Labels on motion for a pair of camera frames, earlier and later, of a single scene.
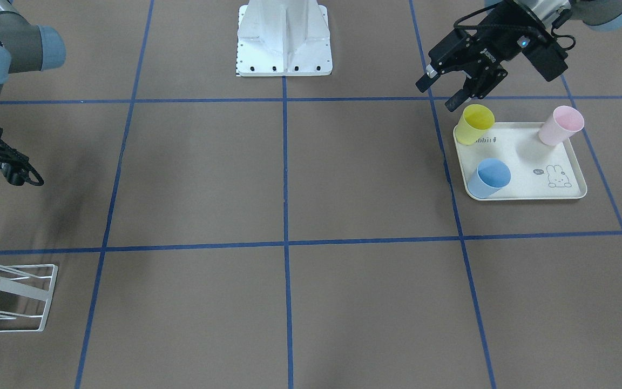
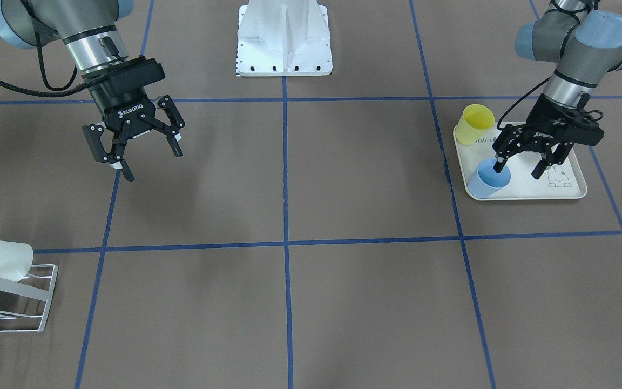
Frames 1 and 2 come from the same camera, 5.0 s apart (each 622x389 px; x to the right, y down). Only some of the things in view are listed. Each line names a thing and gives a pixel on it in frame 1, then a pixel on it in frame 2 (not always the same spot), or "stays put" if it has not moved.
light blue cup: [491, 175] stays put
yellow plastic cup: [473, 123] stays put
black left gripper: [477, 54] -> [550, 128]
